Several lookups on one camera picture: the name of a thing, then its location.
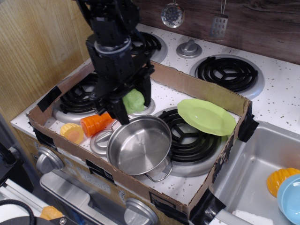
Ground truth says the silver oven door handle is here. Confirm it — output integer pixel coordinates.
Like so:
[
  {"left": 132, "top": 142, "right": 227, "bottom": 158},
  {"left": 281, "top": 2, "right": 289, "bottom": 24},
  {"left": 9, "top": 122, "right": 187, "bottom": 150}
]
[{"left": 40, "top": 172, "right": 115, "bottom": 225}]

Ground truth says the black burner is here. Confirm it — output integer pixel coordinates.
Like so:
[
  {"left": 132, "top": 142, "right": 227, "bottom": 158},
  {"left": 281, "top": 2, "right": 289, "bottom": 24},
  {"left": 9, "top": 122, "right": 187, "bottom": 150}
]
[
  {"left": 189, "top": 54, "right": 265, "bottom": 99},
  {"left": 52, "top": 72, "right": 98, "bottom": 125},
  {"left": 131, "top": 32, "right": 168, "bottom": 63},
  {"left": 155, "top": 107, "right": 228, "bottom": 178}
]

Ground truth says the silver oven knob left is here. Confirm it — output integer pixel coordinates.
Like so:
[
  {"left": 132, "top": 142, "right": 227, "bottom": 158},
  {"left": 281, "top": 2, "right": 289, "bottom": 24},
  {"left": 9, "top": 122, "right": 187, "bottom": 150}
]
[{"left": 36, "top": 146, "right": 64, "bottom": 174}]

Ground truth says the hanging silver spatula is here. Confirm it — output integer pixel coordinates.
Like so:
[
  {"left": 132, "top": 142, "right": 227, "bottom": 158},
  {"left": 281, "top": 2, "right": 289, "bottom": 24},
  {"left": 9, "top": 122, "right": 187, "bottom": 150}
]
[{"left": 209, "top": 0, "right": 228, "bottom": 38}]

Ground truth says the orange toy carrot piece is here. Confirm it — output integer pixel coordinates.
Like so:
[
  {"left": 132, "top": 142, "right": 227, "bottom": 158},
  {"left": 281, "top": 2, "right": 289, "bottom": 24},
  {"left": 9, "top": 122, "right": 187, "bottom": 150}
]
[{"left": 80, "top": 113, "right": 114, "bottom": 137}]

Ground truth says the silver back stove knob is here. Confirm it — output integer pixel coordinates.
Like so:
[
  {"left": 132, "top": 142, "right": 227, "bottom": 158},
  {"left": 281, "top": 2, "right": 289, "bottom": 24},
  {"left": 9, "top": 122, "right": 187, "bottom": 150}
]
[{"left": 176, "top": 39, "right": 202, "bottom": 59}]

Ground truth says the silver stove knob lower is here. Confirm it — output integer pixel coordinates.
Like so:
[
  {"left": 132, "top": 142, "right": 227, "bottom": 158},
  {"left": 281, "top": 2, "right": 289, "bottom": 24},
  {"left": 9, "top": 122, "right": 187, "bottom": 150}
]
[{"left": 90, "top": 129, "right": 113, "bottom": 157}]

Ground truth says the silver oven knob right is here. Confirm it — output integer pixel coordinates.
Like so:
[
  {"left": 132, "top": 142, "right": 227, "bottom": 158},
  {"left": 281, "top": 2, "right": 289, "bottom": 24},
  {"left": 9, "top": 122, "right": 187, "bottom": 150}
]
[{"left": 124, "top": 198, "right": 158, "bottom": 225}]

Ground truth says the orange toy pumpkin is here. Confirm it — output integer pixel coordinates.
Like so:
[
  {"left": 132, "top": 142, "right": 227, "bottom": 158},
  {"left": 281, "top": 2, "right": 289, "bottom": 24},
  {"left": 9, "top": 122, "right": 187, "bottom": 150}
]
[{"left": 266, "top": 167, "right": 300, "bottom": 197}]

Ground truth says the back left black burner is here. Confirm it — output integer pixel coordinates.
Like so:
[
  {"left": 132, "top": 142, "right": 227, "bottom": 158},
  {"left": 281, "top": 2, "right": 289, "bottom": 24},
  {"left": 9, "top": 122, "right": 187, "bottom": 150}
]
[{"left": 131, "top": 32, "right": 168, "bottom": 63}]

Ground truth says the hanging silver strainer ladle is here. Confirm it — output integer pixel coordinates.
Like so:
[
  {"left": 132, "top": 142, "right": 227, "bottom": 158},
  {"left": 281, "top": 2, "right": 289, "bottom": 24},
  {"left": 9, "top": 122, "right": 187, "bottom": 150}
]
[{"left": 161, "top": 0, "right": 185, "bottom": 28}]

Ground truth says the light blue bowl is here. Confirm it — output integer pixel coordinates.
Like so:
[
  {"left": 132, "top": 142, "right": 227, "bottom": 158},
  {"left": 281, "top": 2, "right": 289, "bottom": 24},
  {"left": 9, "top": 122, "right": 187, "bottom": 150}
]
[{"left": 277, "top": 174, "right": 300, "bottom": 225}]

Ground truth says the green plastic plate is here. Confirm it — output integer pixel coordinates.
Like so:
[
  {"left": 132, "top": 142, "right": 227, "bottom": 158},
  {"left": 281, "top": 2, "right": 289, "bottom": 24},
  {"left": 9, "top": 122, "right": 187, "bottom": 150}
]
[{"left": 177, "top": 99, "right": 237, "bottom": 136}]

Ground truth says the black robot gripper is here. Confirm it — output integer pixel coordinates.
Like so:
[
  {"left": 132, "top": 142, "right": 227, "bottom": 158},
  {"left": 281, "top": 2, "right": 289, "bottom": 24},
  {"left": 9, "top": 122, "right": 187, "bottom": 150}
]
[{"left": 88, "top": 46, "right": 154, "bottom": 125}]

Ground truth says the orange toy at bottom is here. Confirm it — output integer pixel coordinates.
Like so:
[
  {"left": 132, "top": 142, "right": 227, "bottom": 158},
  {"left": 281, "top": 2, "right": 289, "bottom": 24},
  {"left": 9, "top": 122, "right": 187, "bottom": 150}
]
[{"left": 40, "top": 206, "right": 64, "bottom": 220}]

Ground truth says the white sponge in sink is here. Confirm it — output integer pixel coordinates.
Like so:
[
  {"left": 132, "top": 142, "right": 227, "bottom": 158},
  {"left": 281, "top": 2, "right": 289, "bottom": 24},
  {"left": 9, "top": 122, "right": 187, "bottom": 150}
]
[{"left": 232, "top": 210, "right": 274, "bottom": 225}]

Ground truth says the stainless steel sink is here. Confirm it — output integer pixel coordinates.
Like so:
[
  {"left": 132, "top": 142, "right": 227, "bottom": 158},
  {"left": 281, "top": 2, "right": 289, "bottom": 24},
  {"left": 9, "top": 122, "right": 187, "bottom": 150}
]
[{"left": 211, "top": 121, "right": 300, "bottom": 225}]

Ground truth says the silver oven knob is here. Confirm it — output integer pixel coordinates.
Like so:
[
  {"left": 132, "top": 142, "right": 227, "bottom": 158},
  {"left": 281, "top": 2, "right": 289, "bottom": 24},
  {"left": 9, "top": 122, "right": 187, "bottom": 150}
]
[
  {"left": 124, "top": 198, "right": 158, "bottom": 225},
  {"left": 36, "top": 146, "right": 64, "bottom": 174}
]

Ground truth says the front left black burner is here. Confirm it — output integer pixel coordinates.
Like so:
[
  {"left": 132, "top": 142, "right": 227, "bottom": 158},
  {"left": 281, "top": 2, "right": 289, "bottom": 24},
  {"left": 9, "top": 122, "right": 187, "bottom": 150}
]
[{"left": 52, "top": 72, "right": 98, "bottom": 125}]

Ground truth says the silver stove knob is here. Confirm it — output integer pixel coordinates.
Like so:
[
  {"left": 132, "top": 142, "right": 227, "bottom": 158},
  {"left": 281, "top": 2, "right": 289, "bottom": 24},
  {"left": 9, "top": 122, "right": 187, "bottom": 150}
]
[
  {"left": 90, "top": 129, "right": 113, "bottom": 157},
  {"left": 176, "top": 39, "right": 202, "bottom": 59},
  {"left": 129, "top": 98, "right": 156, "bottom": 117}
]

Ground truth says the back right black burner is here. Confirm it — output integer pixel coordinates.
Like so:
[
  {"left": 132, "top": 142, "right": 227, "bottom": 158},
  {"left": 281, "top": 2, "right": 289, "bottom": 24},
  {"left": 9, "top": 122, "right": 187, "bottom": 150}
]
[{"left": 189, "top": 54, "right": 265, "bottom": 99}]

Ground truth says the stainless steel pot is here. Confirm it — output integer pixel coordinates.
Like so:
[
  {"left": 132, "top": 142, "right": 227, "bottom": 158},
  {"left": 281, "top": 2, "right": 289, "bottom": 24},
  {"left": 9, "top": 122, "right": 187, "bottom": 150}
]
[{"left": 106, "top": 115, "right": 173, "bottom": 182}]

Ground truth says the green toy broccoli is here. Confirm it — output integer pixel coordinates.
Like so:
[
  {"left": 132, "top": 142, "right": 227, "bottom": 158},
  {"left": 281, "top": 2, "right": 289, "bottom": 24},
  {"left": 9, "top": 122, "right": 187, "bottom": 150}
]
[{"left": 122, "top": 89, "right": 145, "bottom": 114}]

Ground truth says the cardboard fence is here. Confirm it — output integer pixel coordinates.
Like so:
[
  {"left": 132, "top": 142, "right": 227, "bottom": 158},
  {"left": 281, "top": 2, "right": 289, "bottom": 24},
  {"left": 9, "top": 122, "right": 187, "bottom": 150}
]
[{"left": 27, "top": 60, "right": 252, "bottom": 225}]

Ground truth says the front right black burner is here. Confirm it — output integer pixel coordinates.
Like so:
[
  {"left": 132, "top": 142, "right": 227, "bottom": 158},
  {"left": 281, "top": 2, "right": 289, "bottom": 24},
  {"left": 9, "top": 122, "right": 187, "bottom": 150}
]
[{"left": 155, "top": 107, "right": 228, "bottom": 178}]

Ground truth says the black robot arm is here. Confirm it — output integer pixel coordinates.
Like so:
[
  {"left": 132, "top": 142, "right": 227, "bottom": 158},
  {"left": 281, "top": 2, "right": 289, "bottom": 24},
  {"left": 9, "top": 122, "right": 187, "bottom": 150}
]
[{"left": 76, "top": 0, "right": 154, "bottom": 125}]

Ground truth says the yellow toy corn piece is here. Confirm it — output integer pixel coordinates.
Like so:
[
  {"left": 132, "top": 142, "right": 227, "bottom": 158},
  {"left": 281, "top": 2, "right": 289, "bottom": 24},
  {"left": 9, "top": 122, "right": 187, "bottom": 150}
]
[{"left": 60, "top": 123, "right": 84, "bottom": 144}]

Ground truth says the silver stove knob upper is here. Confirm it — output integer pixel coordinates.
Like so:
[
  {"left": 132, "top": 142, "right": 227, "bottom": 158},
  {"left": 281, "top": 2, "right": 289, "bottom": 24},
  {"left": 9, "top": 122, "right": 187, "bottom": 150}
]
[{"left": 129, "top": 98, "right": 156, "bottom": 117}]

